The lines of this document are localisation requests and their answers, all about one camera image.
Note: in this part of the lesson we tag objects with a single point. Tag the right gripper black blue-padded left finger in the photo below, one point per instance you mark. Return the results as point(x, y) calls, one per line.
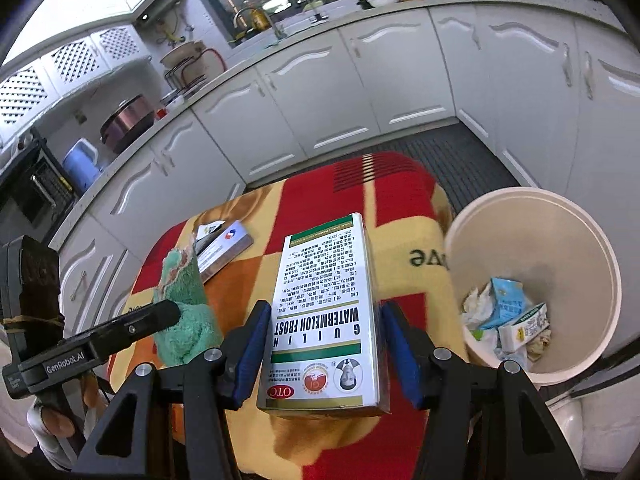
point(170, 423)

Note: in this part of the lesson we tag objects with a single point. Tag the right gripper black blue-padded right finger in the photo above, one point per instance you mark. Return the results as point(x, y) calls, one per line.
point(483, 423)

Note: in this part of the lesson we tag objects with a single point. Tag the small white green carton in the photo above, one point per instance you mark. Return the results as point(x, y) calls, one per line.
point(522, 330)

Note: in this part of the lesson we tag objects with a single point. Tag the white tissue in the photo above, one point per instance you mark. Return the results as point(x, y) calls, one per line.
point(477, 307)

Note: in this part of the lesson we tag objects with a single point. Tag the blue snack packet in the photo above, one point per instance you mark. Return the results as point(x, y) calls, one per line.
point(508, 302)

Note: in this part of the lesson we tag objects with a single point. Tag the white box with barcode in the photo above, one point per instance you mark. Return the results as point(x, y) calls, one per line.
point(325, 353)

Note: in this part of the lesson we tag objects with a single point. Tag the silver box red-blue logo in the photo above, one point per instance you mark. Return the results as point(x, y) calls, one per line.
point(218, 248)

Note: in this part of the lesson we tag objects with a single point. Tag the white round trash bin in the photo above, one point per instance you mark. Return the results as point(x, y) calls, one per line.
point(562, 258)

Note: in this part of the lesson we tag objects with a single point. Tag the white kitchen base cabinets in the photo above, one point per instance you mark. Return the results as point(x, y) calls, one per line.
point(550, 86)

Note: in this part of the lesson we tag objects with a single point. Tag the crumpled beige paper ball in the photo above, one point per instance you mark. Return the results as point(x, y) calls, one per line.
point(536, 347)

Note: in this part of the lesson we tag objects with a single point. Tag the red yellow patterned blanket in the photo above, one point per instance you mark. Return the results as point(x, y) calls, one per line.
point(406, 214)

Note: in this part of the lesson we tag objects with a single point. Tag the black microwave oven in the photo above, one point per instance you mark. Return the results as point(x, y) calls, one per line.
point(36, 195)

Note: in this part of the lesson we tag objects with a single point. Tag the green microfibre cloth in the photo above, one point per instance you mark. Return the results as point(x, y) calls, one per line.
point(197, 329)

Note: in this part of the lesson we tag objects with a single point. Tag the blue electric kettle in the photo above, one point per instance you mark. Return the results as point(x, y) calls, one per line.
point(82, 164)

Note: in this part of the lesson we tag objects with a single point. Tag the printed foil snack bag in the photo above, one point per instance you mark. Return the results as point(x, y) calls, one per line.
point(205, 234)

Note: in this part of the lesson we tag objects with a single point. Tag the dark ribbed floor mat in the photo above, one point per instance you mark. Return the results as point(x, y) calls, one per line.
point(460, 163)

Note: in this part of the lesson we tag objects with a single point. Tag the copper coloured cooking pot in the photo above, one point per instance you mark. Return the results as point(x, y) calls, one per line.
point(131, 119)

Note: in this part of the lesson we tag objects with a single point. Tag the white lattice upper cabinets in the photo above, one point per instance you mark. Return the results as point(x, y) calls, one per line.
point(33, 88)

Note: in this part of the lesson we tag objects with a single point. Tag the dish rack with boards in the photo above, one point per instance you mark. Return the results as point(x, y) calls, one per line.
point(191, 64)

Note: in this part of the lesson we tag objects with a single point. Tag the chrome sink faucet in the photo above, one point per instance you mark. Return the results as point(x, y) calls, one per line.
point(259, 20)

